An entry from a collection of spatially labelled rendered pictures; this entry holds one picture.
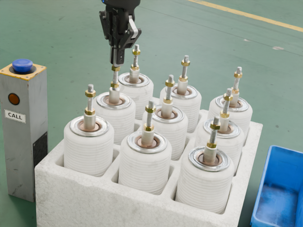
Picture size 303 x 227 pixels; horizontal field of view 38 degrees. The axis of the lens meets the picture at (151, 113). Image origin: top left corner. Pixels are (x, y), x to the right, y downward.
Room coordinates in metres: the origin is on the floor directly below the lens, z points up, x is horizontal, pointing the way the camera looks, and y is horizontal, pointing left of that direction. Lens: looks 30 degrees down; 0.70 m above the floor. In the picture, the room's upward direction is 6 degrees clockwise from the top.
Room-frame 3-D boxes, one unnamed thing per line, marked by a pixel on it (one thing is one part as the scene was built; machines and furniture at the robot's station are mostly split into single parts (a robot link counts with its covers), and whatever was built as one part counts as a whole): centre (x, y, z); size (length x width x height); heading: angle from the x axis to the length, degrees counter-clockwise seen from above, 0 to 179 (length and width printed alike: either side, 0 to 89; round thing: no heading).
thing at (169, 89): (0.80, -0.03, 0.30); 0.01 x 0.01 x 0.08
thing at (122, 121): (0.83, 0.08, 0.16); 0.10 x 0.10 x 0.18
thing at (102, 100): (0.83, 0.08, 0.25); 0.08 x 0.08 x 0.01
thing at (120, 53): (0.82, 0.07, 0.37); 0.03 x 0.01 x 0.05; 37
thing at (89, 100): (0.72, 0.12, 0.30); 0.01 x 0.01 x 0.08
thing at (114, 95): (0.83, 0.08, 0.26); 0.02 x 0.02 x 0.03
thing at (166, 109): (0.80, -0.03, 0.26); 0.02 x 0.02 x 0.03
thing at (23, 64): (0.81, 0.27, 0.32); 0.04 x 0.04 x 0.02
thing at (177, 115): (0.80, -0.03, 0.25); 0.08 x 0.08 x 0.01
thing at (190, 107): (0.91, -0.06, 0.16); 0.10 x 0.10 x 0.18
